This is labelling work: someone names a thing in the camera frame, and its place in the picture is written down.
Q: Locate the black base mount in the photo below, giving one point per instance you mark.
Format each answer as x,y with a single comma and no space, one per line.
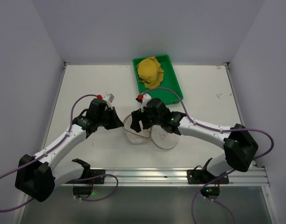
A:
85,188
200,176

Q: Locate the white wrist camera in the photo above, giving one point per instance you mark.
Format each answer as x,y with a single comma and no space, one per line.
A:
143,99
109,99

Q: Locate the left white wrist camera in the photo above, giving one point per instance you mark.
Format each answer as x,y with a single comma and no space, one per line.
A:
109,99

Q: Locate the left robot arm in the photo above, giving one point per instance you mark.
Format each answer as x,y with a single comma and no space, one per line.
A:
40,174

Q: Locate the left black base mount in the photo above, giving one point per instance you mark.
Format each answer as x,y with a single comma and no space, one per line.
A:
85,188

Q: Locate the white mesh laundry bag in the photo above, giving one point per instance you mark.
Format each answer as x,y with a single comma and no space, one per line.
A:
156,134

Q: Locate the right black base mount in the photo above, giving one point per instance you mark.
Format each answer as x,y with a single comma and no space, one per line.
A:
200,176

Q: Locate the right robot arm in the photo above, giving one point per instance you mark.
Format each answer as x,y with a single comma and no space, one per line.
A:
238,145

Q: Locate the aluminium mounting rail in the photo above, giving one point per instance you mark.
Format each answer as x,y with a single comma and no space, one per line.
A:
177,177

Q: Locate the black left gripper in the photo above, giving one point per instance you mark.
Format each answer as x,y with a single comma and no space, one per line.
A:
110,118

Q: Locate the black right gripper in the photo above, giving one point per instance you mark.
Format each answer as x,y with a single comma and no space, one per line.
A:
144,119

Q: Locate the yellow bra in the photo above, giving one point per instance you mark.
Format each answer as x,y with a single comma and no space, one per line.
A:
150,72

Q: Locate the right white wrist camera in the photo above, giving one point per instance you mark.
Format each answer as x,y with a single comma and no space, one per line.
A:
143,99

